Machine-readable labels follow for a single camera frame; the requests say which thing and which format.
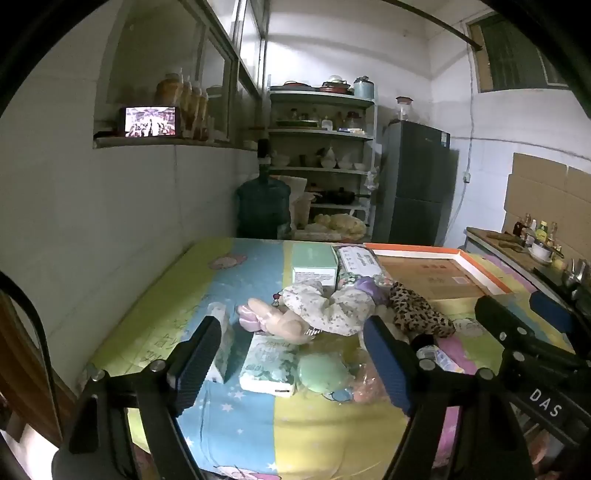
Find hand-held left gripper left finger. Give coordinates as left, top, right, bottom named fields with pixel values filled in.
left=53, top=315, right=222, bottom=480

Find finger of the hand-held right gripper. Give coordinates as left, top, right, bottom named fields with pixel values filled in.
left=529, top=290, right=591, bottom=357
left=475, top=295, right=577, bottom=366

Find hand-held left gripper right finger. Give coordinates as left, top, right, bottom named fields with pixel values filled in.
left=360, top=316, right=536, bottom=480

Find plush toy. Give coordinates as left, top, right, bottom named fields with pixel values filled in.
left=236, top=298, right=315, bottom=347
left=342, top=274, right=393, bottom=308

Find floral white cloth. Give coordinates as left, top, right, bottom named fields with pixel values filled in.
left=281, top=279, right=377, bottom=337

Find cardboard box with orange rim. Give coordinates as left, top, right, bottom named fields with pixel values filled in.
left=364, top=242, right=513, bottom=303

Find pink soft pad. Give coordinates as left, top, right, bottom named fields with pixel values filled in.
left=348, top=348, right=398, bottom=409

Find green round soft pad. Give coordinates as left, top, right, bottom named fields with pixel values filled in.
left=295, top=353, right=352, bottom=395

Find pale green tissue pack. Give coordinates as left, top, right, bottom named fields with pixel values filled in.
left=203, top=302, right=237, bottom=384

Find small bottle with black cap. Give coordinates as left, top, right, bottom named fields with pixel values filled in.
left=411, top=335, right=465, bottom=374

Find leopard print cloth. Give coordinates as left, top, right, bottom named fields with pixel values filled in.
left=388, top=282, right=455, bottom=340

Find white bowl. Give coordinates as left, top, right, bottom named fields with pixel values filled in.
left=529, top=242, right=555, bottom=265

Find green white tissue pack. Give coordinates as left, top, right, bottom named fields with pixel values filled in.
left=239, top=332, right=301, bottom=398

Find group of condiment bottles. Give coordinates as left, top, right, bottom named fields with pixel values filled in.
left=512, top=213, right=559, bottom=247

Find kitchen counter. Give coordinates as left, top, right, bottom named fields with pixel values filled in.
left=464, top=226, right=591, bottom=296

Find floral tissue box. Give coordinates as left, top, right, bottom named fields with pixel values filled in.
left=335, top=246, right=384, bottom=289

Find brown cardboard sheet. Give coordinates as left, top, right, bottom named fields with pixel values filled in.
left=501, top=152, right=591, bottom=241

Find green cardboard box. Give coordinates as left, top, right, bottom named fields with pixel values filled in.
left=292, top=242, right=340, bottom=287

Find bag of yellow produce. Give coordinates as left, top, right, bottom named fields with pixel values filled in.
left=307, top=212, right=368, bottom=241

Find dark grey fridge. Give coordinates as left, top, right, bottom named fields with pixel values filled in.
left=372, top=120, right=458, bottom=247

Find blue water jug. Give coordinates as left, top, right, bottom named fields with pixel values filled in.
left=235, top=138, right=293, bottom=240

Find white shelf rack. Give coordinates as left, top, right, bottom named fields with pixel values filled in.
left=268, top=85, right=377, bottom=241

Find smartphone with lit screen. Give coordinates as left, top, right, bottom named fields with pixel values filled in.
left=119, top=106, right=182, bottom=138

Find amber plastic bottle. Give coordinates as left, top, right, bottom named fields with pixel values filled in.
left=199, top=90, right=211, bottom=139
left=181, top=76, right=194, bottom=134
left=190, top=83, right=204, bottom=139

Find barred window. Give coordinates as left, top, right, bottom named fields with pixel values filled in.
left=466, top=14, right=568, bottom=93

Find sliding glass window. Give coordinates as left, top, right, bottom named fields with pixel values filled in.
left=108, top=0, right=269, bottom=148

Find black metal rod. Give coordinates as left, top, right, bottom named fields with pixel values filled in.
left=392, top=0, right=483, bottom=49

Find black cable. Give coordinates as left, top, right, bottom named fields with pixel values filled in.
left=0, top=272, right=65, bottom=448

